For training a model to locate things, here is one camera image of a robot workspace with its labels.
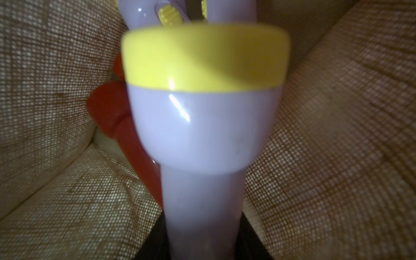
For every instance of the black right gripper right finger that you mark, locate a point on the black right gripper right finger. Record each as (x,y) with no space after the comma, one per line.
(248,245)

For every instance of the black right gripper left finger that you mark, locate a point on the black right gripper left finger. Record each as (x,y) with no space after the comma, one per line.
(156,245)

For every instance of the brown burlap tote bag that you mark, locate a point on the brown burlap tote bag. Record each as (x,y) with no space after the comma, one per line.
(336,180)

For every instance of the red flashlight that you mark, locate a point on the red flashlight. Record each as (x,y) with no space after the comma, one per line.
(109,107)

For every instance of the purple flashlight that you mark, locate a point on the purple flashlight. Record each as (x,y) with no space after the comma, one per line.
(227,11)
(204,98)
(145,13)

